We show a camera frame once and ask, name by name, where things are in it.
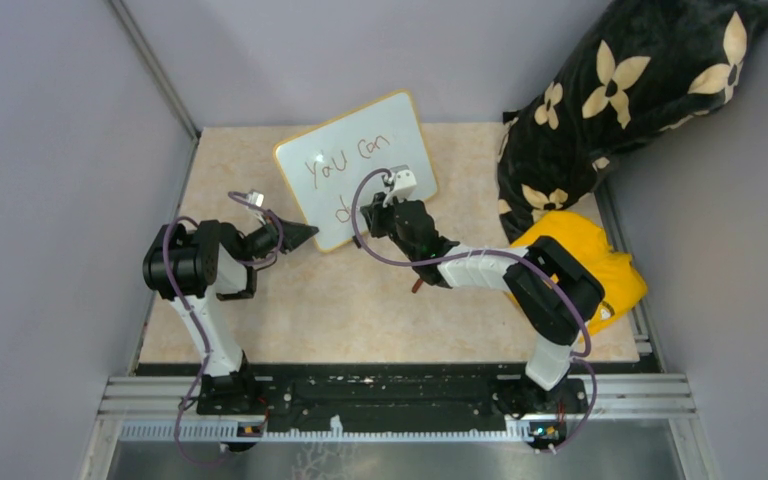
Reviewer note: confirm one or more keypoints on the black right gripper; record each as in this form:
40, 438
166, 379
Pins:
375, 213

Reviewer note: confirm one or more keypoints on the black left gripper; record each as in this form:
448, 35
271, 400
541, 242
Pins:
295, 234

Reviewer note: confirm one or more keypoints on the yellow framed whiteboard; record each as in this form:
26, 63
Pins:
324, 165

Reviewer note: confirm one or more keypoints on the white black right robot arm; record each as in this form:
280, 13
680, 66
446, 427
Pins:
556, 293

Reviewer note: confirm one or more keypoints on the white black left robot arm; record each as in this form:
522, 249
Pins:
196, 270

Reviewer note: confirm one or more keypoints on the yellow cloth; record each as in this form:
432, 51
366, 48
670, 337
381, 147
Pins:
587, 242

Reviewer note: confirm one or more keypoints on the black floral pillow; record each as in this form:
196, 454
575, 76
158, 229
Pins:
642, 69

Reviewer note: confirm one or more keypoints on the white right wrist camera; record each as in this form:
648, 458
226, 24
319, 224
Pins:
399, 182

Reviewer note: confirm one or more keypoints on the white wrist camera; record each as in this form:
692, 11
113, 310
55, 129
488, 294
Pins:
399, 182
254, 199

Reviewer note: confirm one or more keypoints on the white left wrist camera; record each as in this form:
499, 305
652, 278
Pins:
254, 199

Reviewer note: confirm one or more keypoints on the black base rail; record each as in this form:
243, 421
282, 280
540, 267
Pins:
362, 398

